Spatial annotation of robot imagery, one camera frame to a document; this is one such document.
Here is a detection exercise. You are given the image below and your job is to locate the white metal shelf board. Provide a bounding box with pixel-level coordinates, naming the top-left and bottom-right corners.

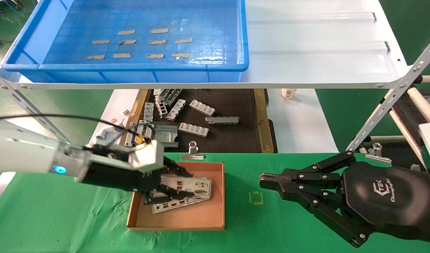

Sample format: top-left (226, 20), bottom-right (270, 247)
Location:
top-left (0, 0), bottom-right (410, 90)

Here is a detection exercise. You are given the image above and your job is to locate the grey slotted metal bracket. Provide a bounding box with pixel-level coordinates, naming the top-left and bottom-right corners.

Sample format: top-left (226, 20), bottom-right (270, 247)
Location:
top-left (178, 122), bottom-right (209, 137)
top-left (189, 99), bottom-right (216, 117)
top-left (165, 99), bottom-right (186, 121)

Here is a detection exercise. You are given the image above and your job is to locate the dark grey metal bar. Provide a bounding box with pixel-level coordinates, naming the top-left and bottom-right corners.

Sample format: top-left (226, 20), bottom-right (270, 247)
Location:
top-left (205, 116), bottom-right (239, 125)

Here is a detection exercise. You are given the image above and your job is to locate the blue plastic tray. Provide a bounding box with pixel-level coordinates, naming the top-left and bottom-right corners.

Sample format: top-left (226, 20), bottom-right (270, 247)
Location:
top-left (1, 0), bottom-right (250, 84)

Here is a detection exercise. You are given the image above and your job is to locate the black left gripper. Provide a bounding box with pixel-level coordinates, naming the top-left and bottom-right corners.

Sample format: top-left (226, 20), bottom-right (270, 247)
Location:
top-left (76, 156), bottom-right (197, 206)

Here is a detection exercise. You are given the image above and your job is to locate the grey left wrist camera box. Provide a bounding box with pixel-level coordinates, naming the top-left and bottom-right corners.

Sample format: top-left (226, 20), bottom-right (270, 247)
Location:
top-left (88, 140), bottom-right (165, 173)

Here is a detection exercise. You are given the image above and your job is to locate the silver binder clip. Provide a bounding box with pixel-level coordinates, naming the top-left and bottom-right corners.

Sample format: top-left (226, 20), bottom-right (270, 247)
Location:
top-left (181, 141), bottom-right (205, 160)
top-left (365, 142), bottom-right (392, 164)

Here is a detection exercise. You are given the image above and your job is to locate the narrow grey metal bracket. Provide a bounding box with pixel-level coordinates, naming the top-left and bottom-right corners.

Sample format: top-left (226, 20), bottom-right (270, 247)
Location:
top-left (135, 120), bottom-right (147, 139)
top-left (126, 122), bottom-right (137, 146)

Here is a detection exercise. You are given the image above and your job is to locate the black conveyor mat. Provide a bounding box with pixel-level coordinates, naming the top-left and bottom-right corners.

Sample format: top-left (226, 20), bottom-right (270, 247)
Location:
top-left (392, 88), bottom-right (430, 170)

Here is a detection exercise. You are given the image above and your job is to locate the dark metal bracket pile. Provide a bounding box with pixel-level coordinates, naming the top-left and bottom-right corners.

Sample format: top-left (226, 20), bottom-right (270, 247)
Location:
top-left (153, 89), bottom-right (183, 107)

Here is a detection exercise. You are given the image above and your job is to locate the black office chair base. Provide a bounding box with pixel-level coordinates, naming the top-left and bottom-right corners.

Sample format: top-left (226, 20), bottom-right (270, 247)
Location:
top-left (0, 0), bottom-right (23, 14)

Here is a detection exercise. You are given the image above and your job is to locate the silver metal IO shield plate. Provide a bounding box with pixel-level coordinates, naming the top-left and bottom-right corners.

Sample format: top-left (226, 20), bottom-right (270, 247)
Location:
top-left (152, 199), bottom-right (210, 214)
top-left (150, 174), bottom-right (212, 203)

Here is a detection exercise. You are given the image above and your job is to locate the cream pipe with red strip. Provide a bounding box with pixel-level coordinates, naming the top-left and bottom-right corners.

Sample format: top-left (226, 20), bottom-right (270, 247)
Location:
top-left (389, 90), bottom-right (426, 167)

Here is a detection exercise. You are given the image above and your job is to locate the flat grey metal plate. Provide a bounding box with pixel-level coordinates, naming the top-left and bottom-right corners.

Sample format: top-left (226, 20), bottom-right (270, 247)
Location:
top-left (145, 121), bottom-right (179, 148)

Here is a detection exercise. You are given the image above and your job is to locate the black tray with wooden rim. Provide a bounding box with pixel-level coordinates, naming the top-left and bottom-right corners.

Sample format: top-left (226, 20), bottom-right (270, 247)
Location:
top-left (120, 89), bottom-right (274, 154)

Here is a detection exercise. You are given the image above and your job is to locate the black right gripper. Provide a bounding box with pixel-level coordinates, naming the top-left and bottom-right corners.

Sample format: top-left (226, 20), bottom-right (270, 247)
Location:
top-left (259, 150), bottom-right (430, 248)

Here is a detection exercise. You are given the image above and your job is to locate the white plastic pipe fitting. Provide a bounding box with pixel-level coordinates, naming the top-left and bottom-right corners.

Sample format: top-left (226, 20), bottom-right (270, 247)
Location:
top-left (95, 119), bottom-right (125, 143)

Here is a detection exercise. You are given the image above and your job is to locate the perforated white shelf strut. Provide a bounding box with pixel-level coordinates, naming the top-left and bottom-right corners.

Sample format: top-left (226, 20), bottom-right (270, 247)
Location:
top-left (0, 69), bottom-right (72, 144)
top-left (345, 32), bottom-right (430, 152)

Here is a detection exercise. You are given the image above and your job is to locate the shallow brown cardboard box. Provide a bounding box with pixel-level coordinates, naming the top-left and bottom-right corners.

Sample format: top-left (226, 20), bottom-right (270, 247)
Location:
top-left (126, 162), bottom-right (225, 231)

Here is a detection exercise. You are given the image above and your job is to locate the ladder shaped metal bracket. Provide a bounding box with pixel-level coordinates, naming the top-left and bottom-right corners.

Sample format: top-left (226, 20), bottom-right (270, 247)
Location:
top-left (154, 95), bottom-right (168, 118)

